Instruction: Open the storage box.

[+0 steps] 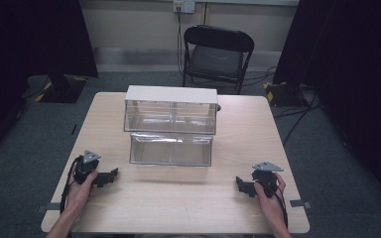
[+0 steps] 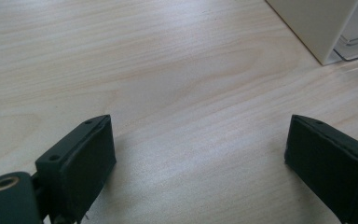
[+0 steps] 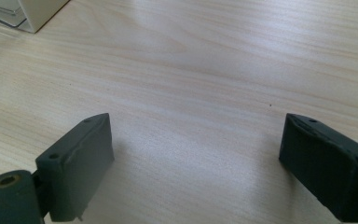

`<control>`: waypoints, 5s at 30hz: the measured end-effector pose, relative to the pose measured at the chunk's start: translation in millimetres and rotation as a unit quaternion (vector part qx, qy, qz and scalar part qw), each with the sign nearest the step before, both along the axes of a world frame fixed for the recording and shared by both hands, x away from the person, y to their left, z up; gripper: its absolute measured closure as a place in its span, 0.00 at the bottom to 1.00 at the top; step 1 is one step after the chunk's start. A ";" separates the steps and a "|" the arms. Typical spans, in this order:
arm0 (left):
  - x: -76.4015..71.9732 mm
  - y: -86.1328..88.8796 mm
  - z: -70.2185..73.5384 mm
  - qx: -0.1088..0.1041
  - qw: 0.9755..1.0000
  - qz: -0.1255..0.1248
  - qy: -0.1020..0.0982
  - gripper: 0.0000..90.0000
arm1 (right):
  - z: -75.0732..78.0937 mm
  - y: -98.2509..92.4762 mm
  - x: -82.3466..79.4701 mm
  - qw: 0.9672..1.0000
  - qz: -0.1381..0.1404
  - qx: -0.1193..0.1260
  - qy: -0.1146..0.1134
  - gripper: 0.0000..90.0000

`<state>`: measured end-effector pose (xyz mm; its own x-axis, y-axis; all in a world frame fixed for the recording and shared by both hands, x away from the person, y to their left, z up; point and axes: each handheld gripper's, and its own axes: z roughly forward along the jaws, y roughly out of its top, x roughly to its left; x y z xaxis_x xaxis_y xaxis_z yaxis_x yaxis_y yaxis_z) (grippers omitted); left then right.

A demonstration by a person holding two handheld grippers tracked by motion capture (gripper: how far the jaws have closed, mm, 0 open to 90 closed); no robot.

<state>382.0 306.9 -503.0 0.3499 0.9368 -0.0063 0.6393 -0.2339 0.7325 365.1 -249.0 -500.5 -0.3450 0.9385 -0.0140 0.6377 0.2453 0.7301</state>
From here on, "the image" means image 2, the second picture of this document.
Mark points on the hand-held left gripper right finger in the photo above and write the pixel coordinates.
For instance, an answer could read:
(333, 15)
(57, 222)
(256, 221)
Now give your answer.
(332, 161)

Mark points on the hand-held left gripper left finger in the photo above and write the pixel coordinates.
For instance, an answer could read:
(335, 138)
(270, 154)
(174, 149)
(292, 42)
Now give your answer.
(77, 165)

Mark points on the clear plastic tray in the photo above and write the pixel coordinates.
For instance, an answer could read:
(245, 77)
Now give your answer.
(355, 40)

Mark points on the white box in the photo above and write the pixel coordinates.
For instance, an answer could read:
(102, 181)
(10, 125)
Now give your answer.
(313, 25)

